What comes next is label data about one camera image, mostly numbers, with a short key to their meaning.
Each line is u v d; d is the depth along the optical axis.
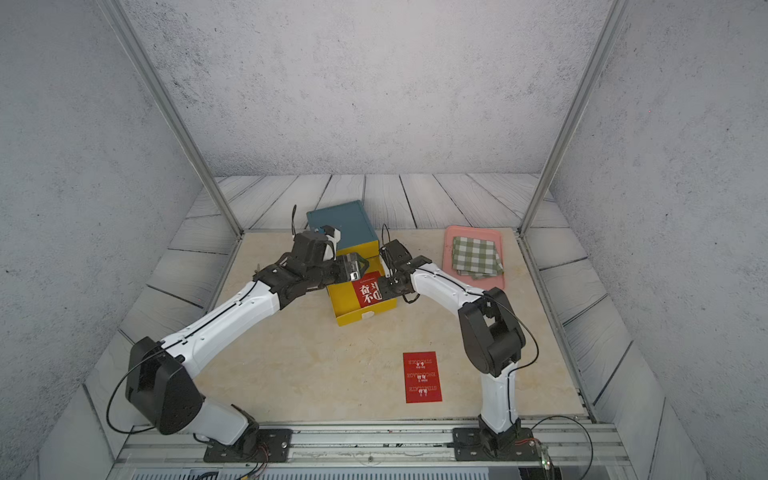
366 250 0.91
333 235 0.75
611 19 0.71
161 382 0.42
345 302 0.94
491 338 0.50
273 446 0.73
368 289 0.94
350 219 0.94
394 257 0.74
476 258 1.10
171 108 0.87
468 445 0.72
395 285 0.81
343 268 0.71
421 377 0.85
